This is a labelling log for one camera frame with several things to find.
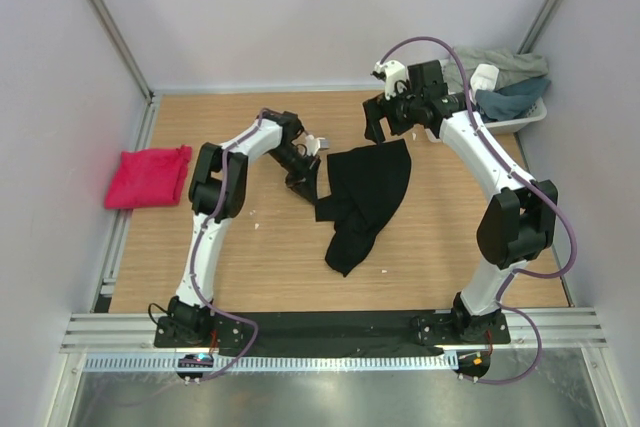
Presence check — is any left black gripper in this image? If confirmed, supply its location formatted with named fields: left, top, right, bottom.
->
left=268, top=146, right=321, bottom=206

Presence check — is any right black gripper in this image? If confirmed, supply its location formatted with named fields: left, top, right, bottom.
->
left=362, top=80, right=422, bottom=145

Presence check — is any black t shirt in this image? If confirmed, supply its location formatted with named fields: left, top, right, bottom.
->
left=315, top=139, right=412, bottom=277

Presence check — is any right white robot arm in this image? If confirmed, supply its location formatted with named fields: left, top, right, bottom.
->
left=363, top=60, right=558, bottom=343

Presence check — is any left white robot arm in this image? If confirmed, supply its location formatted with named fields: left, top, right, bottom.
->
left=154, top=109, right=329, bottom=347

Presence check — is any white t shirt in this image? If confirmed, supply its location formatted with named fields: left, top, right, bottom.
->
left=469, top=63, right=500, bottom=93

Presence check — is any teal blue t shirt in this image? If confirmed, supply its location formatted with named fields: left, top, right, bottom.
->
left=475, top=77, right=551, bottom=122

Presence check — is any grey t shirt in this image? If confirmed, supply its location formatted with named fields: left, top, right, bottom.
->
left=453, top=46, right=549, bottom=89

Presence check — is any white laundry basket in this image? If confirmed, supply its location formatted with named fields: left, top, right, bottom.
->
left=424, top=94, right=548, bottom=143

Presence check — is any folded pink t shirt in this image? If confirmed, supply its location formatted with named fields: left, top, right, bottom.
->
left=103, top=145, right=193, bottom=210

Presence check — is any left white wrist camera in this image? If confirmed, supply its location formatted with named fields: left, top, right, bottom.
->
left=304, top=134, right=330, bottom=157

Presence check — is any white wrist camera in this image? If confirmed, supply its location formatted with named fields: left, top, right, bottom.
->
left=371, top=60, right=409, bottom=100
left=304, top=134, right=330, bottom=157

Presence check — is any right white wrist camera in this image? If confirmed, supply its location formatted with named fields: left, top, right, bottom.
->
left=371, top=60, right=409, bottom=100

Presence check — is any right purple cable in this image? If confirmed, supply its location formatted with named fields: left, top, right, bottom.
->
left=379, top=35, right=579, bottom=387

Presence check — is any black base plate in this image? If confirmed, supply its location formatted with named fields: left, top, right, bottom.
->
left=153, top=310, right=511, bottom=358

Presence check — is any aluminium frame rail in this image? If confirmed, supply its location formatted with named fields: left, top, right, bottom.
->
left=61, top=307, right=606, bottom=357

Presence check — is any slotted cable duct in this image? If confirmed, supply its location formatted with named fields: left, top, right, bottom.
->
left=84, top=351, right=458, bottom=373

